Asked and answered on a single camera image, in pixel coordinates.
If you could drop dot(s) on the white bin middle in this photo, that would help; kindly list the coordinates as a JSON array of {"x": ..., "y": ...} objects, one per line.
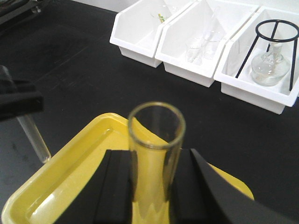
[{"x": 201, "y": 17}]

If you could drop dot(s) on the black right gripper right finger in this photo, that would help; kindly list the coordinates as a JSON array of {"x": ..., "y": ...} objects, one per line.
[{"x": 201, "y": 196}]

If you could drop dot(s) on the round glass flask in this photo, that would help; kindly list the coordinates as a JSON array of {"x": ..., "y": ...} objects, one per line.
[{"x": 269, "y": 68}]

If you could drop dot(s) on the yellow plastic tray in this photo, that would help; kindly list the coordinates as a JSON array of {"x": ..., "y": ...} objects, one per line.
[{"x": 48, "y": 193}]

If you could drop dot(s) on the white bin left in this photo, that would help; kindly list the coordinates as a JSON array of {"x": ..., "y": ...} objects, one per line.
[{"x": 137, "y": 29}]

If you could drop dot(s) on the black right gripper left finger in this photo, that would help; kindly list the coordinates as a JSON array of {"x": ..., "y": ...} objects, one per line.
[{"x": 106, "y": 198}]

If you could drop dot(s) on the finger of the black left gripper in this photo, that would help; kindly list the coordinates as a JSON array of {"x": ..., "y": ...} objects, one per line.
[{"x": 18, "y": 97}]

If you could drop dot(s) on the wide clear glass test tube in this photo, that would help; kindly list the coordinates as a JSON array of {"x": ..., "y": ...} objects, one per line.
[{"x": 155, "y": 132}]

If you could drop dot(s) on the narrow clear glass test tube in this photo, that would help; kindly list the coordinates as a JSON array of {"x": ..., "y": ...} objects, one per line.
[{"x": 35, "y": 138}]

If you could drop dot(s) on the white bin right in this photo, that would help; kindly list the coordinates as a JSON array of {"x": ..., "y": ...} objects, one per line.
[{"x": 236, "y": 78}]

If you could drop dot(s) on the white bin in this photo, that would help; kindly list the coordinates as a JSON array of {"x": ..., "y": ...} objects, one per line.
[
  {"x": 236, "y": 78},
  {"x": 201, "y": 17},
  {"x": 137, "y": 29}
]

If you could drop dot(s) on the small glass beaker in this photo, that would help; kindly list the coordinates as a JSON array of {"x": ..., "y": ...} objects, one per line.
[{"x": 204, "y": 47}]

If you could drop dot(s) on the black wire tripod stand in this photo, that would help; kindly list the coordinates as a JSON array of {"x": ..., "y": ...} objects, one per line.
[{"x": 293, "y": 39}]

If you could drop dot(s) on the black metal frame equipment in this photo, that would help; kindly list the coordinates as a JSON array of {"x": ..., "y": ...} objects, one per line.
[{"x": 9, "y": 9}]

